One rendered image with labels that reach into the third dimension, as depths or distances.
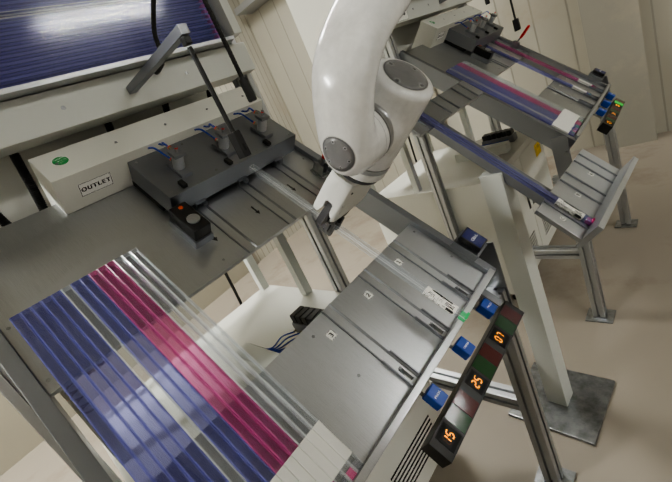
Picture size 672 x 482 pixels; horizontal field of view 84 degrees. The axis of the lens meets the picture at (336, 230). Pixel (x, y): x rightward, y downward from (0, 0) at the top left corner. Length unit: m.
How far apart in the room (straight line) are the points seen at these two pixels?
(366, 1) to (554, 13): 3.08
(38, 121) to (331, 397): 0.69
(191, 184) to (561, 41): 3.10
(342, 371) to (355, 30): 0.47
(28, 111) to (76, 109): 0.07
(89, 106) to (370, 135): 0.60
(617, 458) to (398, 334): 0.88
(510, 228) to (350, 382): 0.66
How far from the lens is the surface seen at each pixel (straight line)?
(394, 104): 0.48
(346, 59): 0.43
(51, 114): 0.87
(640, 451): 1.44
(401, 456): 1.21
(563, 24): 3.50
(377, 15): 0.45
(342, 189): 0.58
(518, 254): 1.14
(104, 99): 0.90
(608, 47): 3.36
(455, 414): 0.67
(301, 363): 0.62
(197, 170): 0.80
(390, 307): 0.70
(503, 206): 1.08
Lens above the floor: 1.16
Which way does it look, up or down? 18 degrees down
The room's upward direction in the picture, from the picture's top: 25 degrees counter-clockwise
